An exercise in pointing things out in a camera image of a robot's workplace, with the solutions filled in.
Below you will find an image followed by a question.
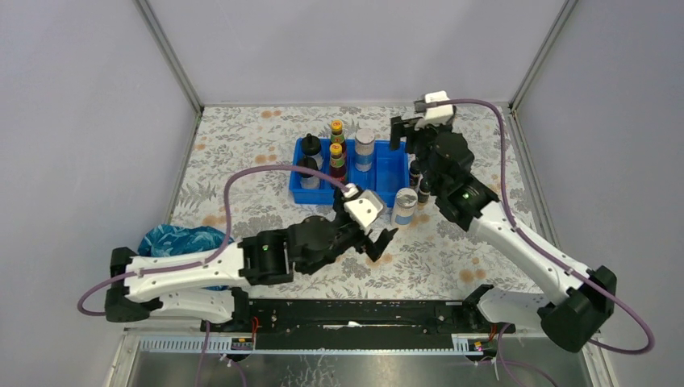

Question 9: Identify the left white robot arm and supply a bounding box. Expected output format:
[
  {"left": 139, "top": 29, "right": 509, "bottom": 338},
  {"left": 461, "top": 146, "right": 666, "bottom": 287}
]
[{"left": 105, "top": 199, "right": 396, "bottom": 331}]

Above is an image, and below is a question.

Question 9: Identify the blue patterned cloth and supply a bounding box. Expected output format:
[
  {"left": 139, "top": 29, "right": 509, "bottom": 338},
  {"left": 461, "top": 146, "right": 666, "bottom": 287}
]
[{"left": 137, "top": 224, "right": 226, "bottom": 257}]

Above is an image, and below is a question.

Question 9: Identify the slotted cable duct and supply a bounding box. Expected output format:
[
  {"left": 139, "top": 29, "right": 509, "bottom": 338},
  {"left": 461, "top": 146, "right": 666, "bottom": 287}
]
[{"left": 139, "top": 335, "right": 483, "bottom": 357}]

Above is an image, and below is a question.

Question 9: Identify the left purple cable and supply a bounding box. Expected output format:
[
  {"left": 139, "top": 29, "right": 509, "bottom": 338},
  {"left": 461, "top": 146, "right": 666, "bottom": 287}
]
[{"left": 76, "top": 164, "right": 354, "bottom": 317}]

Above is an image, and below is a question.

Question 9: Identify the floral table mat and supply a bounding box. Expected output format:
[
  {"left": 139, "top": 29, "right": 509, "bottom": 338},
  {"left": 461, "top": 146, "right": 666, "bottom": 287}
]
[{"left": 171, "top": 106, "right": 537, "bottom": 300}]

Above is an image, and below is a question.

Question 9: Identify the rear small dark spice bottle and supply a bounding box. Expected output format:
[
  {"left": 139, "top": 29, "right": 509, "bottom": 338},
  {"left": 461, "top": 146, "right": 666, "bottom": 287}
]
[{"left": 409, "top": 160, "right": 422, "bottom": 190}]

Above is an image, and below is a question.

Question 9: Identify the yellow cap sauce bottle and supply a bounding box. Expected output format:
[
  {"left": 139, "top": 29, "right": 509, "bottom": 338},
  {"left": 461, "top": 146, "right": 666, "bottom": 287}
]
[{"left": 329, "top": 119, "right": 345, "bottom": 146}]

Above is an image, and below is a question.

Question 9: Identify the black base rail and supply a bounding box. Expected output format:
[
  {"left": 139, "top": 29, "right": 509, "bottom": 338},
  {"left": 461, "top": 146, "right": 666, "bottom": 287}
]
[{"left": 200, "top": 298, "right": 515, "bottom": 348}]

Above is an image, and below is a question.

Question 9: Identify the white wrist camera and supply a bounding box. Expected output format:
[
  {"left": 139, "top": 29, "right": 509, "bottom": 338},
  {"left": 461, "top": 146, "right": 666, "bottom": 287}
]
[
  {"left": 414, "top": 90, "right": 457, "bottom": 131},
  {"left": 342, "top": 183, "right": 386, "bottom": 235}
]

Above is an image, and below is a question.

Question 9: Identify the front small dark spice bottle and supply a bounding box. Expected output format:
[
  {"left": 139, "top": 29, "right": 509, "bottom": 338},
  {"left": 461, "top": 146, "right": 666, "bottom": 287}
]
[{"left": 417, "top": 178, "right": 431, "bottom": 206}]

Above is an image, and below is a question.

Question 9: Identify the silver lid spice tin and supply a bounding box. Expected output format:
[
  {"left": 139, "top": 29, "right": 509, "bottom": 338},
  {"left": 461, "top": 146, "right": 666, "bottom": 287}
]
[
  {"left": 354, "top": 128, "right": 375, "bottom": 173},
  {"left": 390, "top": 187, "right": 418, "bottom": 228}
]

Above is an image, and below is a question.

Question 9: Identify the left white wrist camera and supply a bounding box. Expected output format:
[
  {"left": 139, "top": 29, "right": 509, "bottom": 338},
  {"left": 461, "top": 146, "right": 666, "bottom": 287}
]
[{"left": 342, "top": 183, "right": 386, "bottom": 235}]

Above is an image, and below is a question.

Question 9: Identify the green label sauce bottle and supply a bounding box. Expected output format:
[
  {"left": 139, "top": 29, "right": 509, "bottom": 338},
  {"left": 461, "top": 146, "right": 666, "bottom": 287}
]
[{"left": 329, "top": 143, "right": 347, "bottom": 183}]

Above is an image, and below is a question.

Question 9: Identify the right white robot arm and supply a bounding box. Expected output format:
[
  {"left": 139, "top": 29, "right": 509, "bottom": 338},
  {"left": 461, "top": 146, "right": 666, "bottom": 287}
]
[{"left": 390, "top": 117, "right": 617, "bottom": 352}]

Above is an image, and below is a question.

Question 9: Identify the small dark spice bottle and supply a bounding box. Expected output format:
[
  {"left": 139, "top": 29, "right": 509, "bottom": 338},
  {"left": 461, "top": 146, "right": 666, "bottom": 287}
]
[
  {"left": 409, "top": 160, "right": 422, "bottom": 190},
  {"left": 417, "top": 178, "right": 431, "bottom": 206}
]

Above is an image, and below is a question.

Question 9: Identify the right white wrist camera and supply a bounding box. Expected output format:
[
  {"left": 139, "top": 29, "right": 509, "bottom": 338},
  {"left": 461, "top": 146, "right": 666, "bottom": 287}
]
[{"left": 414, "top": 90, "right": 457, "bottom": 131}]

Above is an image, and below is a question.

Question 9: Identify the blue plastic divided bin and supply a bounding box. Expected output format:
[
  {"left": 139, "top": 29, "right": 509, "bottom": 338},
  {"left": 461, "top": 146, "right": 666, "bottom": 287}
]
[{"left": 289, "top": 139, "right": 410, "bottom": 208}]

